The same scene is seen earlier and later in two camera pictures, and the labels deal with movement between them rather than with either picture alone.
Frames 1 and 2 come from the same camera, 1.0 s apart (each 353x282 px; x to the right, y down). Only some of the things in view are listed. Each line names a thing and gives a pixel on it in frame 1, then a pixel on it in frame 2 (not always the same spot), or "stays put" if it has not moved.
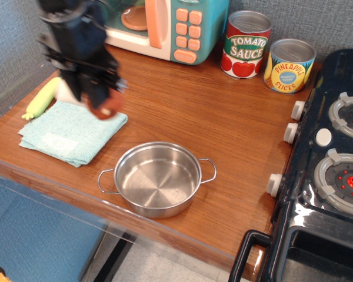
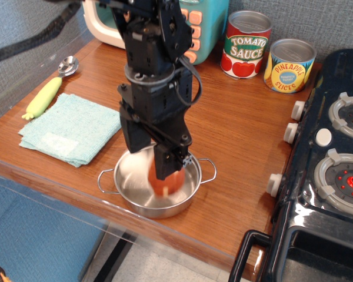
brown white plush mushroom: x=113 y=104 to x=169 y=185
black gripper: x=78 y=44 to x=154 y=99
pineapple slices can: x=289 y=65 stays put
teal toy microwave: x=190 y=32 stays put
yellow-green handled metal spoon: x=42 y=100 stays put
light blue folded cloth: x=67 y=131 stays put
